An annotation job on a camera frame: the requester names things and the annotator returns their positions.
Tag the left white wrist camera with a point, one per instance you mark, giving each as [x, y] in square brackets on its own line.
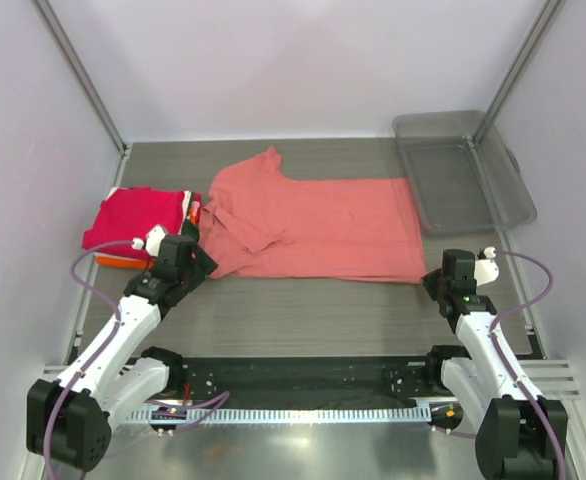
[151, 243]

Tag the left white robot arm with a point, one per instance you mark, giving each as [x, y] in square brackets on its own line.
[71, 418]

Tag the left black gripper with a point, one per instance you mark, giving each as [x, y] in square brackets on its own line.
[202, 266]

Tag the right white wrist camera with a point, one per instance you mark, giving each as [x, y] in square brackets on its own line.
[486, 269]

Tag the clear plastic bin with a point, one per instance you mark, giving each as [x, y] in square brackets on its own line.
[462, 177]

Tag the green folded t shirt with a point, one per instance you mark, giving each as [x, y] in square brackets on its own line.
[191, 230]

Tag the salmon pink t shirt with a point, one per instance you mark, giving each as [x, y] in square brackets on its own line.
[260, 223]

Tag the magenta folded t shirt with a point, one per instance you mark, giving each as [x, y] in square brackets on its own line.
[129, 213]

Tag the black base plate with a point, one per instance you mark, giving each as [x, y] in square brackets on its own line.
[309, 383]

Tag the aluminium frame rail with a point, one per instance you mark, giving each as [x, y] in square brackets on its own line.
[553, 378]

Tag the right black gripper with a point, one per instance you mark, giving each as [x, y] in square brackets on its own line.
[429, 281]

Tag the slotted white cable duct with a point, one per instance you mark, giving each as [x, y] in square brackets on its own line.
[157, 416]

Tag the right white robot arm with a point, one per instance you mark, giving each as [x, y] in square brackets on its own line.
[519, 432]

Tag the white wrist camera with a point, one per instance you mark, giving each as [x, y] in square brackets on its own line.
[486, 269]
[151, 243]

